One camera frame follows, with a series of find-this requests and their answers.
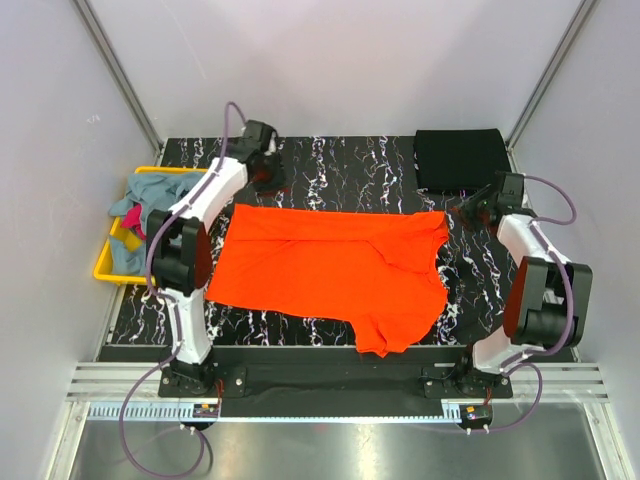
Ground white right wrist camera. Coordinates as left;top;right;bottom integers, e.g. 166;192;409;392
496;172;525;208

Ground yellow plastic bin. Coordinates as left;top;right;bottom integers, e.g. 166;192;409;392
93;166;205;285

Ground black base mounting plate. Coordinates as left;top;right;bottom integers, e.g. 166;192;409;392
159;346;513;413

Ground grey-blue crumpled t-shirt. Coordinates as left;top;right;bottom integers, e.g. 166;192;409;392
108;171;203;276

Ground folded black t-shirt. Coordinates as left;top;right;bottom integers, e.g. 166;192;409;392
413;128;511;192

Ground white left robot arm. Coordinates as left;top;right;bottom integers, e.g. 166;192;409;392
145;151;285;396

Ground orange t-shirt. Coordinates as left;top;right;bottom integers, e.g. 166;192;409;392
205;204;449;357

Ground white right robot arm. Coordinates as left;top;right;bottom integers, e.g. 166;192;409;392
446;172;593;397

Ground pink crumpled garment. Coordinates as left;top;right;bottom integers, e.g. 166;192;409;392
121;204;146;240

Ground aluminium frame rail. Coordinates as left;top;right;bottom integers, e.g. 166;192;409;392
88;400;462;424

